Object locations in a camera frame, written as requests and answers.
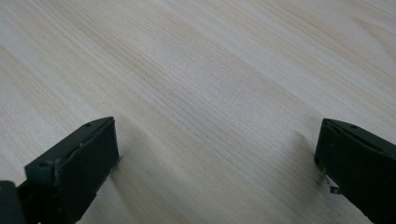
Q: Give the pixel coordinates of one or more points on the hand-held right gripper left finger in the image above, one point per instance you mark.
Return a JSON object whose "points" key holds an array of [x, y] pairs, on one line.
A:
{"points": [[81, 165]]}

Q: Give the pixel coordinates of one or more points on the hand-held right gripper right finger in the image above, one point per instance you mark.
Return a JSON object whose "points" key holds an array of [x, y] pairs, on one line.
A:
{"points": [[358, 161]]}

